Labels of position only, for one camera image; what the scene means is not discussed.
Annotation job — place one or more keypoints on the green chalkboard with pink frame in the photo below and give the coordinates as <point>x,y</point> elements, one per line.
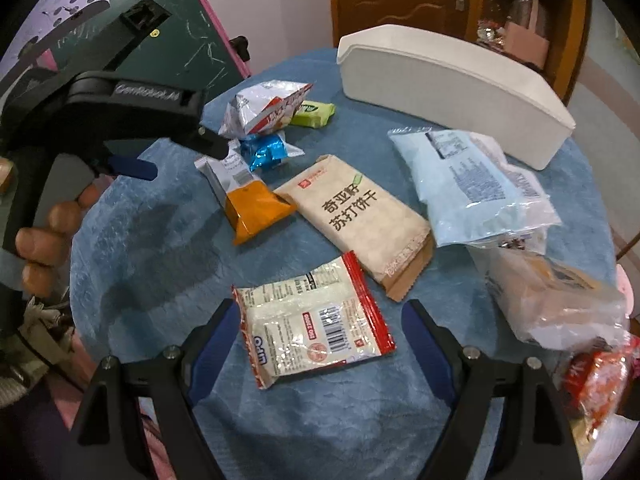
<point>200,10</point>

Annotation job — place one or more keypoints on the shiny wrappers pile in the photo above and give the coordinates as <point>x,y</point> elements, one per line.
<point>491,32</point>

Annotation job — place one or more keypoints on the beige cloth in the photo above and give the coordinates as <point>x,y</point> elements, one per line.
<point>30,330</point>

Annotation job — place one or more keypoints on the pink stool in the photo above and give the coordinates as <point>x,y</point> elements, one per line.
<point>625,290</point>

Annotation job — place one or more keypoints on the green snack packet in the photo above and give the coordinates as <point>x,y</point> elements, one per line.
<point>312,114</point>

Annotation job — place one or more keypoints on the black easel knob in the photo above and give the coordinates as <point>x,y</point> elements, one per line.
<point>241,47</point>

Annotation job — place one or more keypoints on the light blue snack bag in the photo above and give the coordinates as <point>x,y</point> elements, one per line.
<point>475,190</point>

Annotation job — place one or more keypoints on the white plastic basket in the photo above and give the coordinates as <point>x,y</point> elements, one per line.
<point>425,75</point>

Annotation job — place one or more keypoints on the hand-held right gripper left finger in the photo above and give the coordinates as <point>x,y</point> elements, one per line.
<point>215,345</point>

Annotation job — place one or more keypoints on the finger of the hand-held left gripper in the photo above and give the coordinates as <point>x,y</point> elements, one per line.
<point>132,167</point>
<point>205,141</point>

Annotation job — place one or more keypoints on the blue foil snack packet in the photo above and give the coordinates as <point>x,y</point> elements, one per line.
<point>265,152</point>

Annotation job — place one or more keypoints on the wooden cabinet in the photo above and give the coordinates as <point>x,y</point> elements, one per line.
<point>565,20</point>

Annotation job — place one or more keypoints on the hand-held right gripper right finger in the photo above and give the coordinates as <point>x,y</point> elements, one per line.
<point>425,345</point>

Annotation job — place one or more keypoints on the person's left hand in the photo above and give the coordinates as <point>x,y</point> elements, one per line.
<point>45,245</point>

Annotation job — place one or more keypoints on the blue table cloth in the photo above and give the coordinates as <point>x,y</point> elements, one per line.
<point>165,260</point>

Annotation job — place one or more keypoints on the beige cracker packet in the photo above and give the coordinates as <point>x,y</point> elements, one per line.
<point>360,220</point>

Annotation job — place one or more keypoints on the white grey packet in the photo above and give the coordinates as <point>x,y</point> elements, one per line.
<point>260,110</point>

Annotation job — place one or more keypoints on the orange and silver snack packet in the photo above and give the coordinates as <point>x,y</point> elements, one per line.
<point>250,205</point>

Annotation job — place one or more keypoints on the red snack packet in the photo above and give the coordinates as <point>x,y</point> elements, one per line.
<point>600,375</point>

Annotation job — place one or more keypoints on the clear bread bag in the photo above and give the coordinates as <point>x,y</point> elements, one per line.
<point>545,300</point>

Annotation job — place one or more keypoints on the red-bordered white snack packet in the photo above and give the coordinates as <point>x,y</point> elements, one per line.
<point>310,325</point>

